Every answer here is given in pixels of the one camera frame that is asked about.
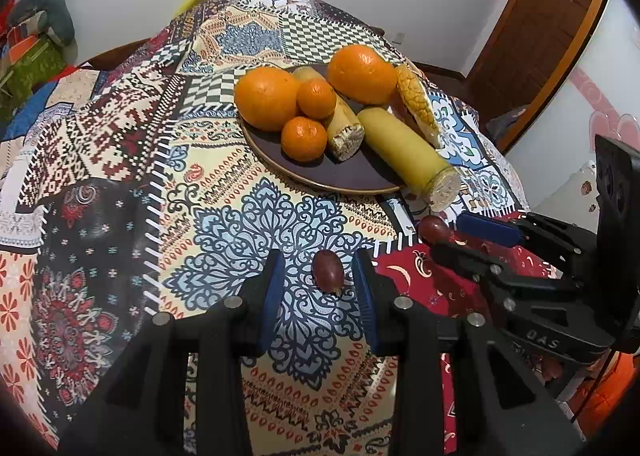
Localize yellow bumpy fruit wedge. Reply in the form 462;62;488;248
396;63;443;147

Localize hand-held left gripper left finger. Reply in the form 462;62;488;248
57;248;288;456

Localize red jujube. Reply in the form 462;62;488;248
312;250;346;294
417;216;453;244

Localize white pink patterned panel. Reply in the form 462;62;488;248
505;0;640;217

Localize patchwork patterned tablecloth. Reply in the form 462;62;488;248
0;0;531;456

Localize grey-teal stuffed toy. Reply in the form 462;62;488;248
10;0;76;44

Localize tan cylindrical fruit piece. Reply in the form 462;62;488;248
292;66;366;163

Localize grey cloth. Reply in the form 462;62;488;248
487;108;528;139

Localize wooden door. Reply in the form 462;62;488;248
465;0;613;152

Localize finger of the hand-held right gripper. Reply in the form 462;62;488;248
429;242;567;310
457;212;597;263

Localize large orange with sticker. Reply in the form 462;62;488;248
327;44;399;105

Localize blue cloth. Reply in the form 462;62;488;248
0;81;56;137

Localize small orange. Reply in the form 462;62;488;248
296;78;337;120
280;116;328;163

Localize yellow cylindrical fruit piece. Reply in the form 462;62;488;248
357;107;461;212

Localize brown round plate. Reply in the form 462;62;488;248
240;63;416;196

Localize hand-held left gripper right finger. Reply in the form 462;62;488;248
350;248;586;456

